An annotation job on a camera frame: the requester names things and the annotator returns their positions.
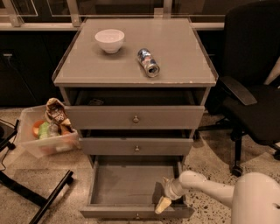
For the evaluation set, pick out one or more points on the blue silver soda can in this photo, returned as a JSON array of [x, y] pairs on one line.
[[148, 63]]

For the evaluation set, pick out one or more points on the grey middle drawer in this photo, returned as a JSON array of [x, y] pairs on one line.
[[146, 142]]

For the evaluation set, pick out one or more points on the clear plastic bin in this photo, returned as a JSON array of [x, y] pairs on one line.
[[42, 147]]

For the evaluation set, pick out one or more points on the black metal stand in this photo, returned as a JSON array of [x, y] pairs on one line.
[[7, 132]]

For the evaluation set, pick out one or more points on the brown chip bag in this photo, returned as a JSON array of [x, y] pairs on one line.
[[55, 112]]

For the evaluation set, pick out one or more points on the green apple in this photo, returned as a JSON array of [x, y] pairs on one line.
[[43, 130]]

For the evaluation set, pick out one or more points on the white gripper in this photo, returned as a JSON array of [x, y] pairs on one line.
[[170, 189]]

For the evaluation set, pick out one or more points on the black office chair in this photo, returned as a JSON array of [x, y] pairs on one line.
[[247, 91]]

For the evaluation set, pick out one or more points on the white ceramic bowl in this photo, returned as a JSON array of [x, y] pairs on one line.
[[110, 40]]

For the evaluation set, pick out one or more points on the dark item in top drawer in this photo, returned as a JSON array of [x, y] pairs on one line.
[[95, 102]]

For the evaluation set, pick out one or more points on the grey bottom drawer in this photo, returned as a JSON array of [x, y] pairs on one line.
[[130, 187]]

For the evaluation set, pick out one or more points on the grey drawer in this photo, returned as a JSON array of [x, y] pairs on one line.
[[130, 187], [146, 142], [136, 109]]

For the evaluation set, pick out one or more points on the orange fruit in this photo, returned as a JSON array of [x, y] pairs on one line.
[[35, 127]]

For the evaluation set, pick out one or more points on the grey top drawer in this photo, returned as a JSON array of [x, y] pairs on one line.
[[136, 109]]

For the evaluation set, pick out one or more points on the grey drawer cabinet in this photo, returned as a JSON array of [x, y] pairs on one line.
[[173, 43]]

